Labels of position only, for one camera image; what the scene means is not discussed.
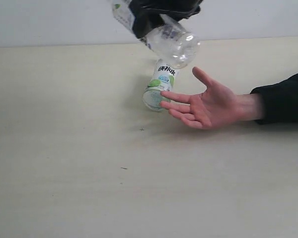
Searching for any clear bottle white text label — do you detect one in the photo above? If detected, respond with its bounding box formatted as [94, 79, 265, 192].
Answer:
[111, 0, 200, 69]

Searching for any clear bottle green lime label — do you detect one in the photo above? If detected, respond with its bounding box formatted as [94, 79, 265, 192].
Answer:
[143, 59, 179, 112]

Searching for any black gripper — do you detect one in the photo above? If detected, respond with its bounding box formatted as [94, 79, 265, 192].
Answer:
[128, 0, 203, 39]

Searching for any person's open hand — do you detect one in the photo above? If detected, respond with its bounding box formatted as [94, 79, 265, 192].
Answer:
[160, 67, 264, 130]

